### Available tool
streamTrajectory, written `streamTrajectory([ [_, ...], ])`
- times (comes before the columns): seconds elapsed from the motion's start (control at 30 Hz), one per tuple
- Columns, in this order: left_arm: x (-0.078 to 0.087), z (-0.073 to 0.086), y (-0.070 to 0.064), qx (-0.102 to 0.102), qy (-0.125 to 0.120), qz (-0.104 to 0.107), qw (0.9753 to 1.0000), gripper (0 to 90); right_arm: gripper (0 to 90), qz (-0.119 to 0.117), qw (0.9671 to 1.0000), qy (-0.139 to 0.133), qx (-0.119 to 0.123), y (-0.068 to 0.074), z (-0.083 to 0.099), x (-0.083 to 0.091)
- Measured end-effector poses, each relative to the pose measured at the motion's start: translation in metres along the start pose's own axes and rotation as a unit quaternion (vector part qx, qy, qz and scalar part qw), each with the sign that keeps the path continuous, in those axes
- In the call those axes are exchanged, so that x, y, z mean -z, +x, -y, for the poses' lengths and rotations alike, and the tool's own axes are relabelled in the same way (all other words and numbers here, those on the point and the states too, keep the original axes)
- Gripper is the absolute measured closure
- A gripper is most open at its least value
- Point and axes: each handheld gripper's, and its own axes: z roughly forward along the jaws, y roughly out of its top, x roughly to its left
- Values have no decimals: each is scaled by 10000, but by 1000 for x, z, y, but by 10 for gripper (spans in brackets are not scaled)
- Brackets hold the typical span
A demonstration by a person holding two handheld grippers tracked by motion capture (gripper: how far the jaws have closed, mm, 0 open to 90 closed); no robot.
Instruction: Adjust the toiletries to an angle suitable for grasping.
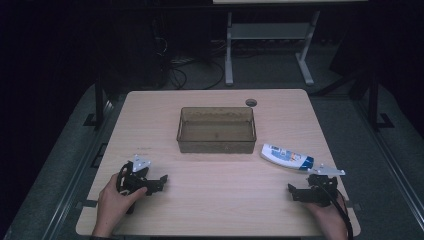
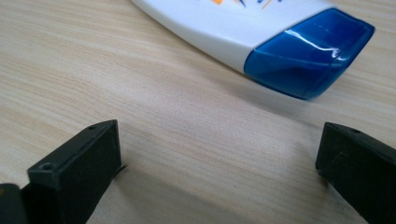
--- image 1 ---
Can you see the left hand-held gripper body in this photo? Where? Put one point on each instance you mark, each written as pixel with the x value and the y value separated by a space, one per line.
pixel 133 181

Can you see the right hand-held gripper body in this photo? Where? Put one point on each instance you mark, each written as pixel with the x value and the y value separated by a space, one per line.
pixel 323 188

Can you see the white and blue tube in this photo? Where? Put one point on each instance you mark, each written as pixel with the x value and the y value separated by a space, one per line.
pixel 283 156

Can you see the brown translucent plastic box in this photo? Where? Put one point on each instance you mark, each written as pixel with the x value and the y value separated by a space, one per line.
pixel 216 133

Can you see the person's left hand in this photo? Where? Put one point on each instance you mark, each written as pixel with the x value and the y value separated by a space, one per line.
pixel 113 203

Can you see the person's right hand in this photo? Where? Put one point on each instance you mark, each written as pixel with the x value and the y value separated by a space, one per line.
pixel 328 220

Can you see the metal floor rail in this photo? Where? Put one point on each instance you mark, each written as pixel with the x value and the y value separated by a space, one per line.
pixel 80 166
pixel 393 156

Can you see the black upright post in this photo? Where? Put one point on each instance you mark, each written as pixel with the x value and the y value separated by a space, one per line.
pixel 374 100
pixel 99 100

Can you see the grey metal table frame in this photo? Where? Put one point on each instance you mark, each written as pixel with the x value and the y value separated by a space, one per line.
pixel 270 31

